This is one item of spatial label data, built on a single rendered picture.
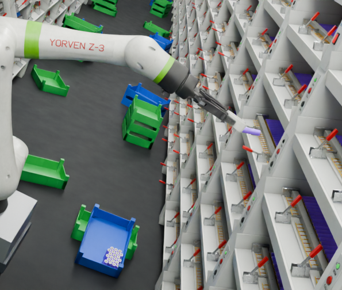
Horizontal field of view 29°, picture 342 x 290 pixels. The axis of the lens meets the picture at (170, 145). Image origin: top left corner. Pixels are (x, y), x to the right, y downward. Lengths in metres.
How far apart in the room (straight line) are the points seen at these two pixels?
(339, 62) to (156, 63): 0.52
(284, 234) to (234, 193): 0.69
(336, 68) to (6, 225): 1.18
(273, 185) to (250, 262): 0.23
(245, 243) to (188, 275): 0.62
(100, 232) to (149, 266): 0.29
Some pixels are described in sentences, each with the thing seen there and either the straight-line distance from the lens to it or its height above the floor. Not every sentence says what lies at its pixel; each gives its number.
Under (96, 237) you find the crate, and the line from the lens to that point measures 3.05.
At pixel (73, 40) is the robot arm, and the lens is 2.06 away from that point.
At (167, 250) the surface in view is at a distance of 3.11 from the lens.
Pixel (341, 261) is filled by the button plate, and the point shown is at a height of 1.05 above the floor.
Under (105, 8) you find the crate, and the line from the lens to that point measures 8.18.
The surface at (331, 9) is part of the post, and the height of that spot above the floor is 1.40.
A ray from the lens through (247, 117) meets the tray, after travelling 2.60.
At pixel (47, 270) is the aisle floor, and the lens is 2.83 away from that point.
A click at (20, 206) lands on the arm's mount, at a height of 0.38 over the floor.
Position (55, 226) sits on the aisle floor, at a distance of 3.14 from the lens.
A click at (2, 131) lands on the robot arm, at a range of 2.01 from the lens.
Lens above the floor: 1.53
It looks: 19 degrees down
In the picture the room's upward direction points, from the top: 25 degrees clockwise
